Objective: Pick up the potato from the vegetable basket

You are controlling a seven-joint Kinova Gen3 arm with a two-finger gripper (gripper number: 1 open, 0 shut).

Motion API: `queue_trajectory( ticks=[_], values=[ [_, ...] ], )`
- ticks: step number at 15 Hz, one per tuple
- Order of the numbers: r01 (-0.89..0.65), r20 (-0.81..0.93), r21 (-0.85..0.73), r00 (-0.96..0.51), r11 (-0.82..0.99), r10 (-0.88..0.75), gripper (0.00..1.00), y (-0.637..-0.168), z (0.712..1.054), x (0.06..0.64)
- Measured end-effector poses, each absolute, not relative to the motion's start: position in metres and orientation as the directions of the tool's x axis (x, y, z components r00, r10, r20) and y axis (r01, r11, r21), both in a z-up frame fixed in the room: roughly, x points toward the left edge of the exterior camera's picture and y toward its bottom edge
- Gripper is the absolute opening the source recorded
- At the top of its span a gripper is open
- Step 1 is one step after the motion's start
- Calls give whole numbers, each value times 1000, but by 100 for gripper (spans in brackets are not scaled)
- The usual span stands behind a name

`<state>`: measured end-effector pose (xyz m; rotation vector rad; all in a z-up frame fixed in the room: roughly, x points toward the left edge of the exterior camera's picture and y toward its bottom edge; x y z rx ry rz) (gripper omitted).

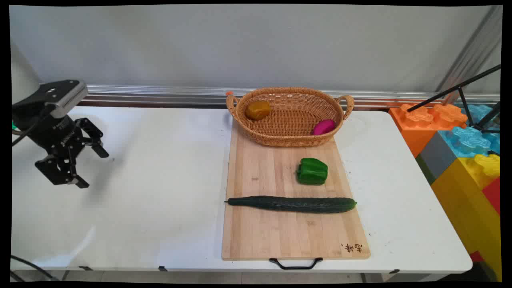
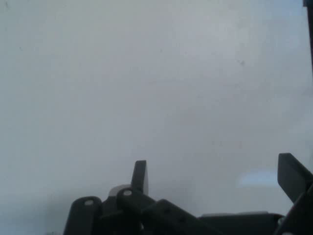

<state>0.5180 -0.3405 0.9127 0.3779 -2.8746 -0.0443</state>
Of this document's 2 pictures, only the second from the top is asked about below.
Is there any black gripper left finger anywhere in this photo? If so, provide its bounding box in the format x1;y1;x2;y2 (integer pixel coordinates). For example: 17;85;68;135
63;160;221;235

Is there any black tripod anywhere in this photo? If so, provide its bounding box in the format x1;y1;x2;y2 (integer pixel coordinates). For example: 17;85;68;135
302;0;313;81

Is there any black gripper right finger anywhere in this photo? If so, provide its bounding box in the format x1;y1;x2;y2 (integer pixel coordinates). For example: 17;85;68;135
273;153;313;235

